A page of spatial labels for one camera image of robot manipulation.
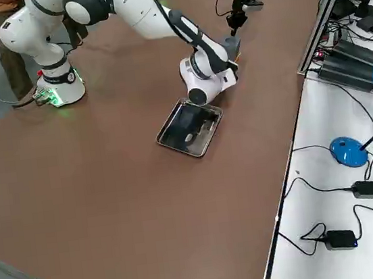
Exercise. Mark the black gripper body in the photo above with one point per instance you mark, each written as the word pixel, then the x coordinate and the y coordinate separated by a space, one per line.
pixel 237 14
pixel 234 66

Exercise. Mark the shiny metal tray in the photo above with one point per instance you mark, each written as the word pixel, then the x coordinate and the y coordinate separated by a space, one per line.
pixel 172 137

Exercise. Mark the black finned power supply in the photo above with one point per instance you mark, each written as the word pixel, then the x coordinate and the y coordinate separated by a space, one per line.
pixel 348 73
pixel 363 51

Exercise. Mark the blue desk lamp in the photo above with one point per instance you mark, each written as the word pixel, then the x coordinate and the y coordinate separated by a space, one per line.
pixel 348 153

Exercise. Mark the black power adapter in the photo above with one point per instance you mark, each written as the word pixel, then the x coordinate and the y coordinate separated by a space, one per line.
pixel 341 239
pixel 368 189

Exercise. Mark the aluminium camera post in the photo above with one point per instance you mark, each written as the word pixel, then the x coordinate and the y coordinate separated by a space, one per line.
pixel 324 13

